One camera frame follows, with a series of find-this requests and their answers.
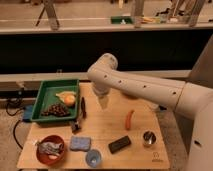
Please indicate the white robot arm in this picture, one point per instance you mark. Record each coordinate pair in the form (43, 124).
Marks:
(192, 100)

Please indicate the green box in background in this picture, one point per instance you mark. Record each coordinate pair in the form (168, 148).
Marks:
(121, 20)

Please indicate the metal cup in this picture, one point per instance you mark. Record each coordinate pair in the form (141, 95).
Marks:
(149, 138)

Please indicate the orange carrot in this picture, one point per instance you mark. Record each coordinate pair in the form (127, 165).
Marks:
(128, 120)

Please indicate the dark grape bunch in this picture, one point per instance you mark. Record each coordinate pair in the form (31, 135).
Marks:
(57, 110)

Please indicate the black rectangular block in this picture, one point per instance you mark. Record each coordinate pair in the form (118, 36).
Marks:
(119, 144)

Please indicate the small dark clip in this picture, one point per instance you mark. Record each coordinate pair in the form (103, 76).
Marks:
(75, 127)

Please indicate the green plastic tray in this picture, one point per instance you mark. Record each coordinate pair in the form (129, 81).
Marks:
(47, 96)

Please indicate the blue power box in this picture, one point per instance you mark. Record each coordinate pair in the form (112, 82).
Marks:
(27, 113)

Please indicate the orange apple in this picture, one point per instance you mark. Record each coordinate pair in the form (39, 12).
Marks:
(69, 101)

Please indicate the red bowl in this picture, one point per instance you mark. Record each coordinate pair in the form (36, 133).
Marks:
(50, 160)

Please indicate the grey crumpled cloth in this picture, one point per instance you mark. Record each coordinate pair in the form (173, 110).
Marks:
(50, 148)

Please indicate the blue sponge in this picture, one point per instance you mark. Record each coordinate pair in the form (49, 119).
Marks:
(80, 143)

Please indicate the blue plastic cup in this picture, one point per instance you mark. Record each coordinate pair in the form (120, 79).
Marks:
(93, 158)

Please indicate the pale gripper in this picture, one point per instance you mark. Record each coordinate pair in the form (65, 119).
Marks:
(103, 101)

